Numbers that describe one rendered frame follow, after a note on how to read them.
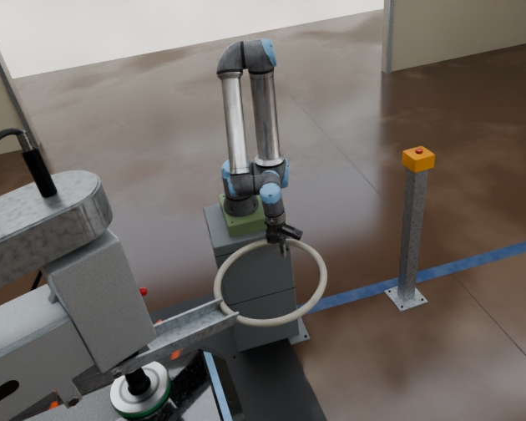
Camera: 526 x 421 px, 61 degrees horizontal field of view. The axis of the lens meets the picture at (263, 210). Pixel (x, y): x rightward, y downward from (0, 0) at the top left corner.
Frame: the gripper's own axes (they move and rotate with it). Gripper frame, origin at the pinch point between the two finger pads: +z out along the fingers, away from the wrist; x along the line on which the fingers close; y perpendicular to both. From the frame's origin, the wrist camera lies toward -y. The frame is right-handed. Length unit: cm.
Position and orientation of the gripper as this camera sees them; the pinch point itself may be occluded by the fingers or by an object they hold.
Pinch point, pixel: (286, 252)
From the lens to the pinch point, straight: 212.7
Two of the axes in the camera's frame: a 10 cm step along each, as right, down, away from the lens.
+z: 1.8, 7.8, 6.0
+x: -3.1, 6.2, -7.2
